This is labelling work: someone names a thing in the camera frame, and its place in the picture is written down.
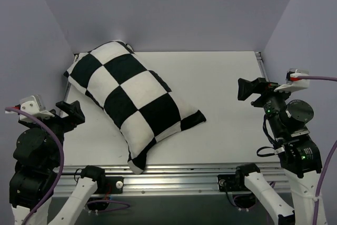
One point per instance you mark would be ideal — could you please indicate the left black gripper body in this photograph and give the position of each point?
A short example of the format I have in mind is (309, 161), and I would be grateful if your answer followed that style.
(60, 119)

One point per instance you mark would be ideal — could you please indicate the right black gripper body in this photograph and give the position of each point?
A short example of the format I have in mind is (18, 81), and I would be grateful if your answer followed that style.
(262, 88)

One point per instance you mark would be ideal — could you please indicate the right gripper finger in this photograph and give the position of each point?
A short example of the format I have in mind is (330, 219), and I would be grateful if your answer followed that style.
(243, 95)
(246, 85)

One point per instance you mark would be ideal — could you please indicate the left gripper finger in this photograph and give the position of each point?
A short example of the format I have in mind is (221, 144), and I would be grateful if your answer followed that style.
(75, 116)
(64, 107)

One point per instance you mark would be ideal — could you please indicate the black white checkered pillowcase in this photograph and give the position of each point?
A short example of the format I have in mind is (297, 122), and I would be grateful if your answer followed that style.
(137, 100)

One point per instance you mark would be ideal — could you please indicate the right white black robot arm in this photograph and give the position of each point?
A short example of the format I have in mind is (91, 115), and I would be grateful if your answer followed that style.
(299, 156)

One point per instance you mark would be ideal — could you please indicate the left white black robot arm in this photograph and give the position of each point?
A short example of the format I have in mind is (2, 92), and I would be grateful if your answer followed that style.
(39, 157)

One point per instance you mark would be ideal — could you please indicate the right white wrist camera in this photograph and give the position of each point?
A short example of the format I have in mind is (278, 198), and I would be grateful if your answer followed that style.
(293, 81)

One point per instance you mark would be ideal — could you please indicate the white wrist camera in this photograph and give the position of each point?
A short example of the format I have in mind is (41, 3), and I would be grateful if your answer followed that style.
(34, 106)
(293, 81)

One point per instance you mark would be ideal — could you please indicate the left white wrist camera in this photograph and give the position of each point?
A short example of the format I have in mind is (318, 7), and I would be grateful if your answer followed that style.
(34, 106)

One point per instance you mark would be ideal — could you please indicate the right aluminium side rail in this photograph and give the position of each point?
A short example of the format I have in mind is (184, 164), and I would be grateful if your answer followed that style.
(261, 65)

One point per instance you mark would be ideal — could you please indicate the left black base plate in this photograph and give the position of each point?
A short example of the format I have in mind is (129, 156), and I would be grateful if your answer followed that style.
(114, 185)

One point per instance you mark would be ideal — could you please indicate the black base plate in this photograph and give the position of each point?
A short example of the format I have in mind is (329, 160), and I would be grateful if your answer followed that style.
(114, 185)
(227, 182)

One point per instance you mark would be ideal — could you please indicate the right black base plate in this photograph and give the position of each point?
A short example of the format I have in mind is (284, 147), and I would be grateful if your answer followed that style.
(227, 182)

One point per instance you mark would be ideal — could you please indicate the aluminium front rail frame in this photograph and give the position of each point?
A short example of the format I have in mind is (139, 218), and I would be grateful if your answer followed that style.
(182, 179)

